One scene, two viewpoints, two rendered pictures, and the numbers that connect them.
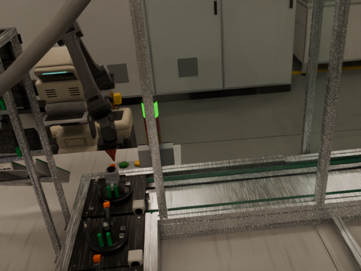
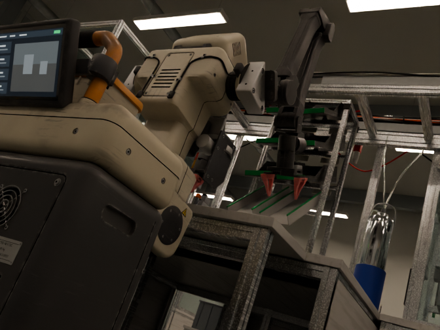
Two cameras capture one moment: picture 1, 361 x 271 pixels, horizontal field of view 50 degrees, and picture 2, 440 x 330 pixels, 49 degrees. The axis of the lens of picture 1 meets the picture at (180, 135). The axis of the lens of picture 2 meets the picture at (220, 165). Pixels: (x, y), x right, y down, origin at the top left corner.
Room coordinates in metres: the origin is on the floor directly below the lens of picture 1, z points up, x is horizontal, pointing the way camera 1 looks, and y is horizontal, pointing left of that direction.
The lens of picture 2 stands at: (2.99, 1.47, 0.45)
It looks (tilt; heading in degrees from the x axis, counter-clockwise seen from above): 21 degrees up; 214
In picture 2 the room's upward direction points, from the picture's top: 20 degrees clockwise
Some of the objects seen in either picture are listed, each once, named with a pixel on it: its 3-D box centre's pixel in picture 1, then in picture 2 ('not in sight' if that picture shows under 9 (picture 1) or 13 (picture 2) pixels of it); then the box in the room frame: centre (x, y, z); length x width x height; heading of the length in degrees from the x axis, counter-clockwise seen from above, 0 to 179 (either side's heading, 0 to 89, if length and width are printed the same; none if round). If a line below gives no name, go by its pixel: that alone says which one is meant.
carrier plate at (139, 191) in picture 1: (116, 195); not in sight; (1.24, 0.28, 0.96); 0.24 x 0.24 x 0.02; 0
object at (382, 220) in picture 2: not in sight; (378, 235); (0.44, 0.87, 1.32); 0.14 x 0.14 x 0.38
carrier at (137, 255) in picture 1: (106, 230); not in sight; (0.99, 0.28, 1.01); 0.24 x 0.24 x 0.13; 0
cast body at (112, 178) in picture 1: (112, 177); (203, 202); (1.23, 0.28, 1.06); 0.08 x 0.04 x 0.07; 1
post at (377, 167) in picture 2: not in sight; (366, 211); (0.15, 0.71, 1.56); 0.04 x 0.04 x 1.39; 0
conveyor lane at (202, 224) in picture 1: (191, 201); not in sight; (1.22, -0.02, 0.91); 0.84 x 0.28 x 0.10; 90
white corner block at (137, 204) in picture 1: (138, 207); not in sight; (1.15, 0.18, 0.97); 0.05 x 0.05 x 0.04; 0
